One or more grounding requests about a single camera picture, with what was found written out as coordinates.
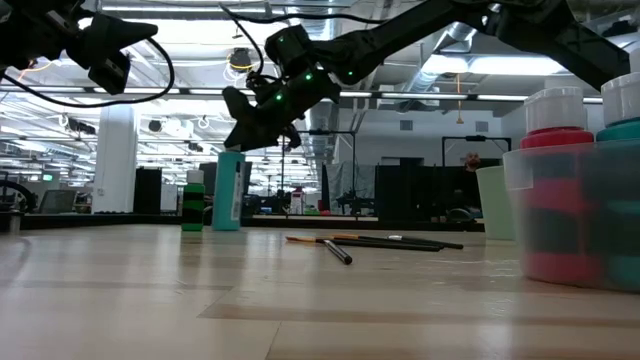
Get small red paint bottle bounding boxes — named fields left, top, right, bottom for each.
left=518, top=86, right=601, bottom=286

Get black background monitor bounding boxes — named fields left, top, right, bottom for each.
left=198, top=161, right=254, bottom=199

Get silver spiral ventilation duct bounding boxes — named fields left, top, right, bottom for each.
left=399, top=19, right=501, bottom=94

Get clear plastic container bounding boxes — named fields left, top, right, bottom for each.
left=502, top=139, right=640, bottom=294

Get small green paint bottle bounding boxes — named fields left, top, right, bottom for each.
left=180, top=169, right=207, bottom=233

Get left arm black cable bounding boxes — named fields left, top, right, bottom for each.
left=0, top=37, right=176, bottom=109

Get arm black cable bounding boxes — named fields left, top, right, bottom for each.
left=218, top=3, right=386, bottom=69
left=0, top=37, right=176, bottom=109

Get black background rig frame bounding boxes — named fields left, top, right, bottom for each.
left=282, top=129, right=357, bottom=214
left=441, top=135, right=513, bottom=169

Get white pillar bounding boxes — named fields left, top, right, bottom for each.
left=91, top=107, right=139, bottom=215

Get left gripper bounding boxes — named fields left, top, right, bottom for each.
left=47, top=7, right=160, bottom=96

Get yellow hanging tag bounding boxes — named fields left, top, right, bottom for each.
left=453, top=73, right=465, bottom=126

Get long ceiling light bar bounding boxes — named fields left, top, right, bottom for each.
left=0, top=85, right=606, bottom=105

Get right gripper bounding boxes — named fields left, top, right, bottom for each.
left=221, top=67, right=344, bottom=152

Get large teal paint bottle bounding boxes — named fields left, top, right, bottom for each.
left=212, top=149, right=247, bottom=232

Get person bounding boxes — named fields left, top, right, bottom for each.
left=446, top=151, right=485, bottom=224

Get small teal paint bottle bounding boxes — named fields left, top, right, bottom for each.
left=594, top=71, right=640, bottom=291

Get black aluminium table frame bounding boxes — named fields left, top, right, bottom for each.
left=0, top=212, right=486, bottom=234

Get black ceiling camera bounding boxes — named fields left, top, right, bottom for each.
left=228, top=47, right=253, bottom=75

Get black paintbrush brown tip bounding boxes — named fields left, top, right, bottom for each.
left=314, top=234, right=441, bottom=250

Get black cabinet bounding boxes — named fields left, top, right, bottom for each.
left=133, top=166, right=163, bottom=215

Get light green plastic cup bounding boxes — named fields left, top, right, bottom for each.
left=474, top=165, right=517, bottom=241

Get grey tarp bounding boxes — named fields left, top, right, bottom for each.
left=327, top=162, right=377, bottom=214

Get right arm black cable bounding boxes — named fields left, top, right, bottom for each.
left=218, top=3, right=386, bottom=69

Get black paintbrush orange tip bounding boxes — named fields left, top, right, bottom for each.
left=285, top=235, right=444, bottom=253

